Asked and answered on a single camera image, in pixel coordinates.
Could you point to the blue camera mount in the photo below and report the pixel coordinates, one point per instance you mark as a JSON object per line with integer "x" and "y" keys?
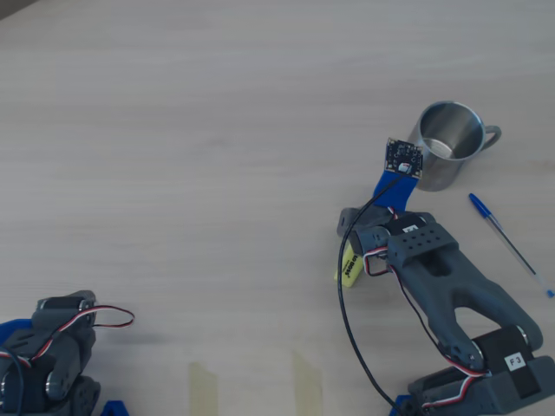
{"x": 392, "y": 193}

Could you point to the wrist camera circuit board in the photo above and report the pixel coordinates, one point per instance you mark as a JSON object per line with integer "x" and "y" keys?
{"x": 404, "y": 158}

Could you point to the blue ballpoint pen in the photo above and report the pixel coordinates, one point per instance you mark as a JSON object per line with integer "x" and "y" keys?
{"x": 479, "y": 204}

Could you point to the yellow highlighter pen black cap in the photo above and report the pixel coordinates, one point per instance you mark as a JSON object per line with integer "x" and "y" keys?
{"x": 349, "y": 273}

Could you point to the blue arm base clamp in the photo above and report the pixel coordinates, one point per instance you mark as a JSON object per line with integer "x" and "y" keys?
{"x": 396, "y": 407}
{"x": 115, "y": 409}

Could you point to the silver metal cup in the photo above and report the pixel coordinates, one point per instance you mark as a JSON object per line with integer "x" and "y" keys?
{"x": 440, "y": 173}

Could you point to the short clear tape strip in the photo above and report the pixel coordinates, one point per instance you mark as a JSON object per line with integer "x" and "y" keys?
{"x": 203, "y": 390}

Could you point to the grey idle robot arm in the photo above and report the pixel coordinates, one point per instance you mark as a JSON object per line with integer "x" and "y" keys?
{"x": 65, "y": 346}

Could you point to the blue printed bracket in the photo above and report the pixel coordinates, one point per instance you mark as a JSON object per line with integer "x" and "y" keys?
{"x": 13, "y": 329}

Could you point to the long clear tape strip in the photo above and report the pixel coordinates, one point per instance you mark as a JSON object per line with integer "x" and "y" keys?
{"x": 308, "y": 385}

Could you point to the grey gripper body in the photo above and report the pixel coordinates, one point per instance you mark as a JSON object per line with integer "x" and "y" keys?
{"x": 347, "y": 219}

